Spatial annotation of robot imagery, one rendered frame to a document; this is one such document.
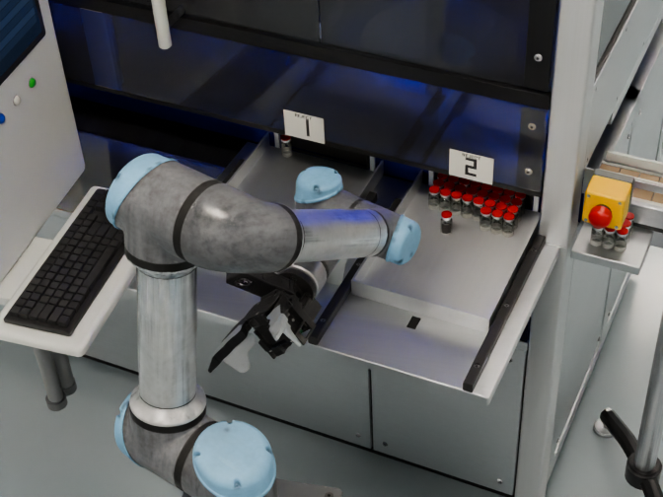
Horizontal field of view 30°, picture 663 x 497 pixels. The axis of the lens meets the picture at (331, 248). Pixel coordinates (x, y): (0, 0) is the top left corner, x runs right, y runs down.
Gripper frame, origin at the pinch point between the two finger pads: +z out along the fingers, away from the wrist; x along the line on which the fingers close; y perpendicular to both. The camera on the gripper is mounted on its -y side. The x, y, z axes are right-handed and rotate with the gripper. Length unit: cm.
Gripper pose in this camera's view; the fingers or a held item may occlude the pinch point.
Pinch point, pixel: (237, 353)
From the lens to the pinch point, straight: 185.9
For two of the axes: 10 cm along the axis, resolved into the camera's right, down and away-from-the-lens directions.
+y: 6.2, 7.4, 2.6
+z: -3.5, 5.6, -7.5
